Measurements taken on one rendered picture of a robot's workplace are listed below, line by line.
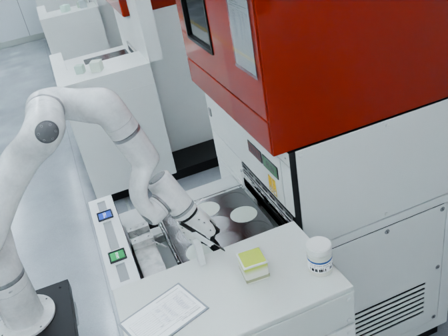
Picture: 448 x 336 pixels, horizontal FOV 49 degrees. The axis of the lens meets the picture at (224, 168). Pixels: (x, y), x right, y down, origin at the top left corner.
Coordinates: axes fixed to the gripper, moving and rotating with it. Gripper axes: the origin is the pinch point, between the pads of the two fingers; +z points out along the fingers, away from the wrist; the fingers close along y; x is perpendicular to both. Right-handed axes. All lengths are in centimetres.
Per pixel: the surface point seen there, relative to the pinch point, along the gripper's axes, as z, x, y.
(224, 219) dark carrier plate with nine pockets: 2.6, 16.8, 0.4
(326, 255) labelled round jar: 4.1, -21.6, 37.8
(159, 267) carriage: -4.4, -4.6, -19.0
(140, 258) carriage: -7.8, 0.4, -26.4
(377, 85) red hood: -15, 20, 69
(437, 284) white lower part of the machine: 86, 33, 52
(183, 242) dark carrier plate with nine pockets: -3.1, 5.3, -11.8
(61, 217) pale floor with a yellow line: 20, 152, -174
